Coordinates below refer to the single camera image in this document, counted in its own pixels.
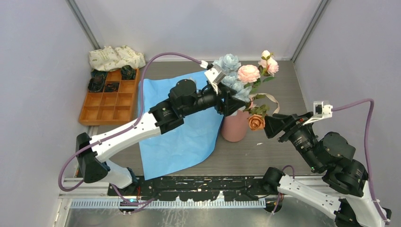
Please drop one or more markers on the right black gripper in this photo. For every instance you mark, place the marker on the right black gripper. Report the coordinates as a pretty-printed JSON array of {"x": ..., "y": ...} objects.
[{"x": 273, "y": 123}]

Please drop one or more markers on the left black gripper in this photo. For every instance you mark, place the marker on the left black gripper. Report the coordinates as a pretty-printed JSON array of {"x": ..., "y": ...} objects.
[{"x": 230, "y": 104}]

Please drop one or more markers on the orange rose stem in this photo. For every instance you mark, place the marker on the orange rose stem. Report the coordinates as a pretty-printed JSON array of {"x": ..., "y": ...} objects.
[{"x": 257, "y": 113}]

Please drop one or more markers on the beige ribbon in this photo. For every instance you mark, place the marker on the beige ribbon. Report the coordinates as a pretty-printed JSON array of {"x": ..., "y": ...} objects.
[{"x": 271, "y": 98}]

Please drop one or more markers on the pink peony flower stem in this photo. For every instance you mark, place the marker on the pink peony flower stem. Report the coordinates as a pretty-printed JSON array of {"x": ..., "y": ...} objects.
[{"x": 253, "y": 76}]

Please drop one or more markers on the light blue flower stem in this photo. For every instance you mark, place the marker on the light blue flower stem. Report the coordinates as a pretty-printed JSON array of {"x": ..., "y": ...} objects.
[{"x": 230, "y": 65}]

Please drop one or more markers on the flower bouquet blue paper wrap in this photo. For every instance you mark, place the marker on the flower bouquet blue paper wrap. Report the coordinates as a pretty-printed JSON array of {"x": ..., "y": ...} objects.
[{"x": 185, "y": 146}]

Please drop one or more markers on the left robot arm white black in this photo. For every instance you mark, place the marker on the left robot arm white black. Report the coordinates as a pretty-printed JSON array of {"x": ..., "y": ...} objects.
[{"x": 94, "y": 152}]

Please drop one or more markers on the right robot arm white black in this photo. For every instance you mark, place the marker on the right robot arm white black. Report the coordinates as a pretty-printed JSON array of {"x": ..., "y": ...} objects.
[{"x": 333, "y": 157}]

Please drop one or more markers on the pink cylindrical vase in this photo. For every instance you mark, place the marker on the pink cylindrical vase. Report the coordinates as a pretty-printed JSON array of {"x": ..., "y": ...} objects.
[{"x": 234, "y": 127}]

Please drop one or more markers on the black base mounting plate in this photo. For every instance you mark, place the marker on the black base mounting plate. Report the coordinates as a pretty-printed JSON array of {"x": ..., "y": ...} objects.
[{"x": 200, "y": 188}]

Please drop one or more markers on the dark rolled sock top right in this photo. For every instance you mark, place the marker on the dark rolled sock top right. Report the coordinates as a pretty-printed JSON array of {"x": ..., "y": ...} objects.
[{"x": 128, "y": 72}]

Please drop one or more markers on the dark rolled sock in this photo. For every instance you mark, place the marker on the dark rolled sock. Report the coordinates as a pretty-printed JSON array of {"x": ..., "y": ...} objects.
[
  {"x": 96, "y": 84},
  {"x": 128, "y": 72},
  {"x": 111, "y": 87}
]

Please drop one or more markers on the dark rolled sock middle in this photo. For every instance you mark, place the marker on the dark rolled sock middle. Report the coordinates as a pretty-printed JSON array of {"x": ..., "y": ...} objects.
[{"x": 111, "y": 87}]

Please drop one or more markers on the orange compartment tray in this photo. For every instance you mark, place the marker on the orange compartment tray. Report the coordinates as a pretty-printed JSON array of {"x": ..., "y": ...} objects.
[{"x": 115, "y": 108}]

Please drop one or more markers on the cream patterned cloth bag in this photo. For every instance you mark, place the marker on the cream patterned cloth bag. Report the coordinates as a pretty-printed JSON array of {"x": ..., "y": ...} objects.
[{"x": 110, "y": 59}]

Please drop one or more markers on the dark rolled sock left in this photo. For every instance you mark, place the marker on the dark rolled sock left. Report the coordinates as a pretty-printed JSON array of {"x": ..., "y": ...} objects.
[{"x": 96, "y": 84}]

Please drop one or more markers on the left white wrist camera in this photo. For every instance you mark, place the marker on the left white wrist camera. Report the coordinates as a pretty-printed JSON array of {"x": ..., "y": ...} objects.
[{"x": 214, "y": 74}]

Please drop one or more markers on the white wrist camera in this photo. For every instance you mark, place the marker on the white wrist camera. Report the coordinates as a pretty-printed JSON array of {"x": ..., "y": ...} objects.
[
  {"x": 214, "y": 74},
  {"x": 321, "y": 110}
]

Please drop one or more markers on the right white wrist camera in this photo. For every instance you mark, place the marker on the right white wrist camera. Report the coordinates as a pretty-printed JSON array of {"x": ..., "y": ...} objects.
[{"x": 321, "y": 110}]

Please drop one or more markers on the aluminium rail frame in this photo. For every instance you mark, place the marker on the aluminium rail frame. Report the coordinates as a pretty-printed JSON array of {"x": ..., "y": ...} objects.
[{"x": 92, "y": 206}]

